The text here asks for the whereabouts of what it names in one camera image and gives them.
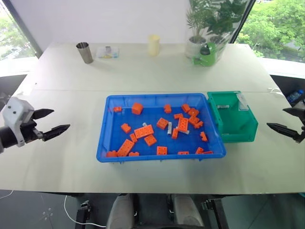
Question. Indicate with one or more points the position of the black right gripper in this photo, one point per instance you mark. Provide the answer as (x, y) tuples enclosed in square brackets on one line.
[(302, 136)]

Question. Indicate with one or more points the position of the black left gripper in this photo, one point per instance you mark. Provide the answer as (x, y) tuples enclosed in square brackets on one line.
[(28, 132)]

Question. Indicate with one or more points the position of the clear plastic parts box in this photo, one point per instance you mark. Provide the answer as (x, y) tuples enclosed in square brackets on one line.
[(107, 53)]

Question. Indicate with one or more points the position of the blue water bottle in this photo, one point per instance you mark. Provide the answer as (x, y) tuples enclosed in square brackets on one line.
[(295, 95)]

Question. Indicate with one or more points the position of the clear label holder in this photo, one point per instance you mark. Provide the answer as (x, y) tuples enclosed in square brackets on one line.
[(242, 102)]

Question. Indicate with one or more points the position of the green plastic bin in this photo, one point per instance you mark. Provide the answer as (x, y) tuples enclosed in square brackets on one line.
[(234, 124)]

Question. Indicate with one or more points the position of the small orange block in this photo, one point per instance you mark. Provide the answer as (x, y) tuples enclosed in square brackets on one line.
[(183, 153), (175, 133), (111, 154), (199, 150), (133, 138), (167, 108), (186, 107), (133, 154), (203, 136), (208, 152), (198, 124), (178, 116)]

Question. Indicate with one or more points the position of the steel cup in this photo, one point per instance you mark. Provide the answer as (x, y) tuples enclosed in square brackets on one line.
[(85, 53)]

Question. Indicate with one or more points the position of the tall orange cube block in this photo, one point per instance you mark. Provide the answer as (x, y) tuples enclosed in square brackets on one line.
[(137, 108)]

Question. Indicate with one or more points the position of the blue plastic tray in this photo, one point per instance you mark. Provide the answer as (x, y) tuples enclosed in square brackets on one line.
[(143, 145)]

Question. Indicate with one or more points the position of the green watering can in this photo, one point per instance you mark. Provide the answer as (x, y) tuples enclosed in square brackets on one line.
[(207, 56)]

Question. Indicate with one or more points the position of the flat orange studded plate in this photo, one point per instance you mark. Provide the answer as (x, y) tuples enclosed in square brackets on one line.
[(182, 124)]

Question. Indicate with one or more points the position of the grey rounded shape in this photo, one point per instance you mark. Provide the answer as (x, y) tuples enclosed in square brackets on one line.
[(187, 212), (120, 212)]

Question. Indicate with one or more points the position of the potted plant clear wrap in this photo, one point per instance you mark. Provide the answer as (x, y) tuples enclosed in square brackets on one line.
[(226, 21)]

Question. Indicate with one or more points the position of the potted plant white pot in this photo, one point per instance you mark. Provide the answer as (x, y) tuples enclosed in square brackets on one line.
[(196, 45)]

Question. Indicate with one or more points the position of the cream cylinder candle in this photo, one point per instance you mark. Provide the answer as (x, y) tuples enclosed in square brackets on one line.
[(153, 45)]

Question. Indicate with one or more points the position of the black table bracket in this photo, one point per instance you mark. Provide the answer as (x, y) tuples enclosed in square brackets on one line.
[(83, 213), (218, 212)]

